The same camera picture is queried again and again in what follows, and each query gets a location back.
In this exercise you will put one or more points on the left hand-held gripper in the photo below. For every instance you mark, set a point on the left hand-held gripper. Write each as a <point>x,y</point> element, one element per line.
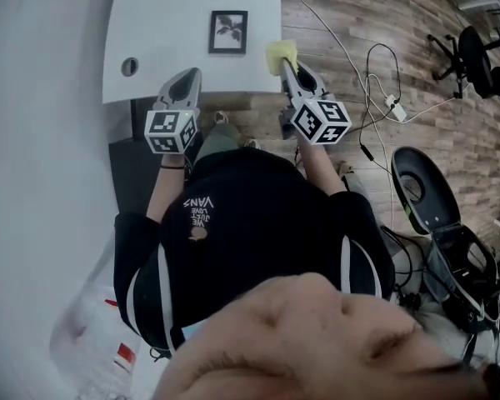
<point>171,133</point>

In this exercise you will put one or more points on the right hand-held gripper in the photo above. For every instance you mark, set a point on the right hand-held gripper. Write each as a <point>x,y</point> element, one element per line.
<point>323,123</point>

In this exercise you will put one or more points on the yellow cloth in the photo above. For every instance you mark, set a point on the yellow cloth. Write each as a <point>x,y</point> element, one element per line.
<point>280,50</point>

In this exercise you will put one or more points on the black picture frame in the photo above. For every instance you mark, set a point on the black picture frame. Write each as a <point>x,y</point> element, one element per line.
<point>228,31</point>

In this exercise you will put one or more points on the person's right forearm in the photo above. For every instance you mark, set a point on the person's right forearm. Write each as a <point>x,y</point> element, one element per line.
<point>321,167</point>

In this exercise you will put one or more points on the person's left forearm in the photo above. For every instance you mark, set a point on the person's left forearm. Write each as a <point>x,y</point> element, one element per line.
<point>164,186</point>

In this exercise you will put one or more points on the black wrist band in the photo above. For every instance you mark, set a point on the black wrist band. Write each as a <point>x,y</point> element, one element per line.
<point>173,166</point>

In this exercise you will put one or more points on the person's green trouser leg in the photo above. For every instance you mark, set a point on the person's green trouser leg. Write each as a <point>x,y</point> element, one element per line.
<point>218,140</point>

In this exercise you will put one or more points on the person's beige shoe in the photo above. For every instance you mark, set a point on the person's beige shoe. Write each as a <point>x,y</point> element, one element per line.
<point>252,143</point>
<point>221,117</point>
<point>344,168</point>

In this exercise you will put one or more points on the white power strip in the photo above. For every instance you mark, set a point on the white power strip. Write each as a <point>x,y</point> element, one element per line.
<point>395,107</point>

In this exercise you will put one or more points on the person's black printed shirt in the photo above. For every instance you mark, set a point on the person's black printed shirt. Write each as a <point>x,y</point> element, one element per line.
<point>254,244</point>

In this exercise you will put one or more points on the person's grey trouser leg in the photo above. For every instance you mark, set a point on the person's grey trouser leg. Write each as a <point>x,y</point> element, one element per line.
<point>360,190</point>

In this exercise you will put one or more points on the black office chair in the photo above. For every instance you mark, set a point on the black office chair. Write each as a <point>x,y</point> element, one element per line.
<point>473,58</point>

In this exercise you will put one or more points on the open black hard case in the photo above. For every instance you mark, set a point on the open black hard case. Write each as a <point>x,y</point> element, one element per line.
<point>437,223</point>

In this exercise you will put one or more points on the white plastic bag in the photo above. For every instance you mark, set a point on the white plastic bag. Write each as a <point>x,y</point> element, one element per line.
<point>96,340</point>

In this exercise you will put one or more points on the person's face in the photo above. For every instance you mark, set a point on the person's face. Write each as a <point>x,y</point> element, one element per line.
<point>316,348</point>

